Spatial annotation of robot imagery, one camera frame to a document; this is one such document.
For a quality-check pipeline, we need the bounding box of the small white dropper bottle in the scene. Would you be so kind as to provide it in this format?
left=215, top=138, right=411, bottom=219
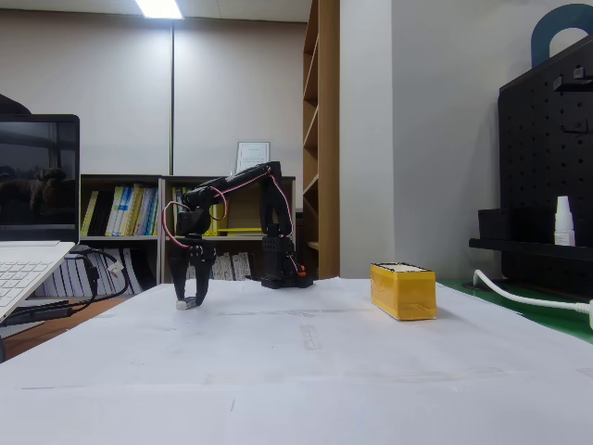
left=553, top=195, right=577, bottom=247

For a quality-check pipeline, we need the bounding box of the black cable adapter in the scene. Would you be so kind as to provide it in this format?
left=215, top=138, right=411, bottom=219
left=4, top=299, right=76, bottom=326

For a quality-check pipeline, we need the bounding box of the black pegboard panel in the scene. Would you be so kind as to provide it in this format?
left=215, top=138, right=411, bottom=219
left=498, top=34, right=593, bottom=298

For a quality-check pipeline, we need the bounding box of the white paper table cover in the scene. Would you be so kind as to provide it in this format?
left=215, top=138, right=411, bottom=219
left=0, top=276, right=593, bottom=445

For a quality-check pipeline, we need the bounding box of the green desk mat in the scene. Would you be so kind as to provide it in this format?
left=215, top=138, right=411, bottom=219
left=435, top=277, right=593, bottom=347

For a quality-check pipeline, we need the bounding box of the row of white binders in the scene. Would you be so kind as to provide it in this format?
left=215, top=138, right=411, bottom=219
left=33, top=248, right=145, bottom=299

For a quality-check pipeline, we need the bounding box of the ceiling light panel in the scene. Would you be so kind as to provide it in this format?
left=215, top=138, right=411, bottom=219
left=134, top=0, right=183, bottom=20

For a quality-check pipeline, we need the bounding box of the row of yellow blue books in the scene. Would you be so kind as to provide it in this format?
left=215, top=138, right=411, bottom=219
left=81, top=184, right=160, bottom=237

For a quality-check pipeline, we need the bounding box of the white laptop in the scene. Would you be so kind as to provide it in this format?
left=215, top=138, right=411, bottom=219
left=0, top=114, right=82, bottom=325

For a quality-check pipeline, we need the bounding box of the black cable with white tag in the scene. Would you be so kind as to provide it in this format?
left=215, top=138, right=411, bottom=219
left=27, top=248, right=131, bottom=319

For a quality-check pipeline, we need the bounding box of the yellow rectangular box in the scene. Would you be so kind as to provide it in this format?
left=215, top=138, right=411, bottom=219
left=369, top=261, right=437, bottom=322

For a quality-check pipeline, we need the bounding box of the tall wooden bookshelf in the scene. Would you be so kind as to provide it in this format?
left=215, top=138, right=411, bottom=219
left=301, top=0, right=342, bottom=281

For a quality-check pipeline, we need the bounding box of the framed white certificate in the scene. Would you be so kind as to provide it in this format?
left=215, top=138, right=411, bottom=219
left=233, top=140, right=272, bottom=177

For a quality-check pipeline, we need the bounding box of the black box on shelf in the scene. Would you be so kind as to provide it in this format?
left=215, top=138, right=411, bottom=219
left=477, top=207, right=557, bottom=242

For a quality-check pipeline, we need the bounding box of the row of white patterned books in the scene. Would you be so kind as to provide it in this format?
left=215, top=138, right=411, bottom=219
left=184, top=251, right=255, bottom=282

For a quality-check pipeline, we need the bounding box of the black pegboard shelf tray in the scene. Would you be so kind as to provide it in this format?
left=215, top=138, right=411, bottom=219
left=468, top=236, right=593, bottom=263

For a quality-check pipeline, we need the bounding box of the dark blue arch shape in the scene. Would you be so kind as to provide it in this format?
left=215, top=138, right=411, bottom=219
left=530, top=3, right=593, bottom=69

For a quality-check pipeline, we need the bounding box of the thick white power cable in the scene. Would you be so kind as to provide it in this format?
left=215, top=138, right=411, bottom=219
left=473, top=269, right=593, bottom=331

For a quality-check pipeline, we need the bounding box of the low bookcase with yellow binders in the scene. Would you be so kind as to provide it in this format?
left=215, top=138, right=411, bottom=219
left=159, top=175, right=297, bottom=285

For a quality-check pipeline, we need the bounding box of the low bookcase with coloured books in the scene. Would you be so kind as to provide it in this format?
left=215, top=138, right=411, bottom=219
left=79, top=173, right=162, bottom=298

